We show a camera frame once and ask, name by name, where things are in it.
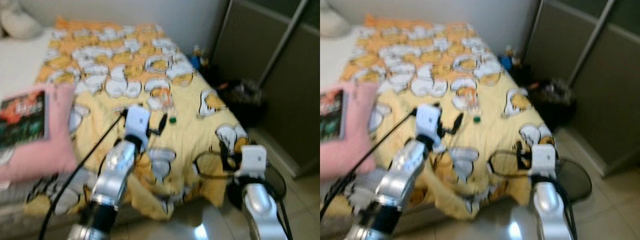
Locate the yellow cartoon egg blanket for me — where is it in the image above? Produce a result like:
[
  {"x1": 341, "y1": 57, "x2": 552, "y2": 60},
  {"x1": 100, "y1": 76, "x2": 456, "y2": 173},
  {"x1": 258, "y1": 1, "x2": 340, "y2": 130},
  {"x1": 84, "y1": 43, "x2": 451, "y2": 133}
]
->
[
  {"x1": 339, "y1": 14, "x2": 557, "y2": 222},
  {"x1": 24, "y1": 16, "x2": 251, "y2": 222}
]

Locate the pink cartoon pillow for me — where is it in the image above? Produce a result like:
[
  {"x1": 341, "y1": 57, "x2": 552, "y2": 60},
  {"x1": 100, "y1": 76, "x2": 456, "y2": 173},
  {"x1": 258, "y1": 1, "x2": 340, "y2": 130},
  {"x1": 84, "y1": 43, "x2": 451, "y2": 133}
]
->
[
  {"x1": 0, "y1": 82, "x2": 81, "y2": 184},
  {"x1": 320, "y1": 82, "x2": 381, "y2": 182}
]

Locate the dark red-green cover book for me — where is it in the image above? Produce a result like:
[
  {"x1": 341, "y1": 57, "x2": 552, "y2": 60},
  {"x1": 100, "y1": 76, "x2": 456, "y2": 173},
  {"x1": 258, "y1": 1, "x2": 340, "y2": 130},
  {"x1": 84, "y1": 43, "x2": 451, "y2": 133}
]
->
[
  {"x1": 320, "y1": 90, "x2": 347, "y2": 142},
  {"x1": 0, "y1": 90, "x2": 50, "y2": 150}
]

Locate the clear bottle with green cap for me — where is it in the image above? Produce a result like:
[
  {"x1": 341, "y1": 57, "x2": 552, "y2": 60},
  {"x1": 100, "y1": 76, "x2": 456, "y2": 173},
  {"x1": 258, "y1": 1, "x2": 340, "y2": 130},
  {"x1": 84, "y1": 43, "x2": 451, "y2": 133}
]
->
[
  {"x1": 462, "y1": 90, "x2": 484, "y2": 124},
  {"x1": 160, "y1": 90, "x2": 179, "y2": 124}
]

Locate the black mesh wastebasket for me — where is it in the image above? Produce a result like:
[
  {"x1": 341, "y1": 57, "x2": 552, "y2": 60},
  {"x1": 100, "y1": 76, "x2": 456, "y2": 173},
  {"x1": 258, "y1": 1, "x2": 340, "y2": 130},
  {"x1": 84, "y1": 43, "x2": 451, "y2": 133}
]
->
[
  {"x1": 547, "y1": 158, "x2": 594, "y2": 204},
  {"x1": 226, "y1": 164, "x2": 289, "y2": 211}
]

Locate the small blue figurine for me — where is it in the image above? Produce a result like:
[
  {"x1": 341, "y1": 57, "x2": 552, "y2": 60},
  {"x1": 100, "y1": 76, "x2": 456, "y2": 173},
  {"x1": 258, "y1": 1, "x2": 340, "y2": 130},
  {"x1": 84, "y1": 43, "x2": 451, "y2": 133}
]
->
[
  {"x1": 502, "y1": 45, "x2": 521, "y2": 71},
  {"x1": 192, "y1": 45, "x2": 211, "y2": 71}
]

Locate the dark grey sliding-door wardrobe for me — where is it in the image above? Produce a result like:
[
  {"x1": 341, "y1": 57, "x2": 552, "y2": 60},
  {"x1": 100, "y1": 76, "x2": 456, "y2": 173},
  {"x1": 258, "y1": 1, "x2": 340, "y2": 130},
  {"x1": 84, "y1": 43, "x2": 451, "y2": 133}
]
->
[
  {"x1": 207, "y1": 0, "x2": 321, "y2": 179},
  {"x1": 522, "y1": 0, "x2": 640, "y2": 179}
]

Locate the white quilted mattress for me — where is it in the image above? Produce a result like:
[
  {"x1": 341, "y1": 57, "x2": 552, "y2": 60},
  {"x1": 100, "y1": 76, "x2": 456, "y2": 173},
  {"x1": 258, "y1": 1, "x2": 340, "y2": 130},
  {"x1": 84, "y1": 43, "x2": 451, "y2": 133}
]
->
[
  {"x1": 0, "y1": 27, "x2": 132, "y2": 227},
  {"x1": 320, "y1": 27, "x2": 416, "y2": 236}
]

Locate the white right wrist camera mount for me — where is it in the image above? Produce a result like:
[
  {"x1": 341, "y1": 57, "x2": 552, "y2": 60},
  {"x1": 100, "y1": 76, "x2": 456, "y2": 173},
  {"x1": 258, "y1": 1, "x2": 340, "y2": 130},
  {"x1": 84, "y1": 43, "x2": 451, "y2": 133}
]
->
[
  {"x1": 530, "y1": 144, "x2": 559, "y2": 179},
  {"x1": 235, "y1": 145, "x2": 269, "y2": 179}
]

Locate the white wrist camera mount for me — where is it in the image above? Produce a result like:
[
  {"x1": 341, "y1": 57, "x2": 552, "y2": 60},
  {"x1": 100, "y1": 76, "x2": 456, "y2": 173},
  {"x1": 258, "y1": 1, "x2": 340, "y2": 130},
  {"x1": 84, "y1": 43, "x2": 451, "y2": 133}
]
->
[
  {"x1": 235, "y1": 145, "x2": 269, "y2": 179},
  {"x1": 415, "y1": 103, "x2": 444, "y2": 138},
  {"x1": 124, "y1": 105, "x2": 152, "y2": 139},
  {"x1": 530, "y1": 144, "x2": 559, "y2": 179}
]

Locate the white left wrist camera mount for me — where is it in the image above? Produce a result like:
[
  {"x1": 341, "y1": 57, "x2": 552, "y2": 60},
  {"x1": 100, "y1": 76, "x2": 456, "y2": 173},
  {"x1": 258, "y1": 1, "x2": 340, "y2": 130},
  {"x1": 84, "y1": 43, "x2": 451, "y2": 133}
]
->
[
  {"x1": 124, "y1": 105, "x2": 152, "y2": 139},
  {"x1": 415, "y1": 103, "x2": 444, "y2": 138}
]

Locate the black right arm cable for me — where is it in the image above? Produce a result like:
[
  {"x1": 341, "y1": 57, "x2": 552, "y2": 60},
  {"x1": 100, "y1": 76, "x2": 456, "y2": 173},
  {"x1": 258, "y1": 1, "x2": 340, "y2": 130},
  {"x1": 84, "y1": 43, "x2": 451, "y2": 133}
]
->
[
  {"x1": 488, "y1": 148, "x2": 580, "y2": 240},
  {"x1": 193, "y1": 149, "x2": 295, "y2": 240}
]

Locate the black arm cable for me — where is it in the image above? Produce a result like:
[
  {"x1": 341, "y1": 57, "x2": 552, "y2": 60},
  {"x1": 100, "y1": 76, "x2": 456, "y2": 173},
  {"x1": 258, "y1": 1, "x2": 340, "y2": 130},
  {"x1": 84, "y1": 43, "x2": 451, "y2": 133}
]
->
[
  {"x1": 39, "y1": 110, "x2": 127, "y2": 240},
  {"x1": 488, "y1": 148, "x2": 580, "y2": 240},
  {"x1": 193, "y1": 149, "x2": 295, "y2": 240},
  {"x1": 320, "y1": 110, "x2": 418, "y2": 223}
]

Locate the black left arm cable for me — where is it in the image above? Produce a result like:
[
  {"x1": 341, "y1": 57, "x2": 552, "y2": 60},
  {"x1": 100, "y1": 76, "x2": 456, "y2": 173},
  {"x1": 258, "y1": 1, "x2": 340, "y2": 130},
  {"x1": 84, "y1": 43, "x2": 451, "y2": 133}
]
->
[
  {"x1": 320, "y1": 110, "x2": 418, "y2": 223},
  {"x1": 39, "y1": 110, "x2": 127, "y2": 240}
]

